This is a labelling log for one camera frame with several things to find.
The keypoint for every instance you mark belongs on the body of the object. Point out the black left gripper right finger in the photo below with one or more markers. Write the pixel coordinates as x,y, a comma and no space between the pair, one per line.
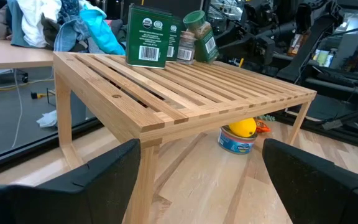
315,193

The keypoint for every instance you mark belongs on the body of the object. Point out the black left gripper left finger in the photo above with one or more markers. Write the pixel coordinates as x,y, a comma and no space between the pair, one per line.
73,199

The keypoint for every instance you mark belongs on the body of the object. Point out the green pepper spice tin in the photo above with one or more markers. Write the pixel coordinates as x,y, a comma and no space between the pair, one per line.
148,37
175,40

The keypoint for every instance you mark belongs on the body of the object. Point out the oregano jar with green lid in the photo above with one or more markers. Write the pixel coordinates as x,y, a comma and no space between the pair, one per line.
204,40

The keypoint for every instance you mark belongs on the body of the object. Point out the small glass spice jar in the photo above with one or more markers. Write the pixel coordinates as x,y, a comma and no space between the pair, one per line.
186,46

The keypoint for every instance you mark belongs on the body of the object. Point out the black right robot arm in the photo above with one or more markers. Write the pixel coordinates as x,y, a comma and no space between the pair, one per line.
259,34

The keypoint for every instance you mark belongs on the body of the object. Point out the wooden slatted shelf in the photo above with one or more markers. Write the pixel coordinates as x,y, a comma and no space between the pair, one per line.
172,93

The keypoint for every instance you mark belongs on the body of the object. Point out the white cloth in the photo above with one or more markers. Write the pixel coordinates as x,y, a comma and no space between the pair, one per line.
47,119

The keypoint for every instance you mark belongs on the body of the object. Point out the orange Reese's candy packet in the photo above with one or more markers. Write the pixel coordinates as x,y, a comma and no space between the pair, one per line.
262,127

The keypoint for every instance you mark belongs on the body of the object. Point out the potted succulent plant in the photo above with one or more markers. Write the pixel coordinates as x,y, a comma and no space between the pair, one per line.
267,118

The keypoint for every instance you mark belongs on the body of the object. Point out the blue tuna can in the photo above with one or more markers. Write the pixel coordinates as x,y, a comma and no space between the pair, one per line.
235,143

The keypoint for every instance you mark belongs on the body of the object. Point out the yellow lemon juice bottle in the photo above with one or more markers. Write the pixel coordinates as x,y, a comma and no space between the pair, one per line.
243,127

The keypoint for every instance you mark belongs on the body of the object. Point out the wooden-top desk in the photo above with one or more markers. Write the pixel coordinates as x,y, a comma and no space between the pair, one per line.
11,53

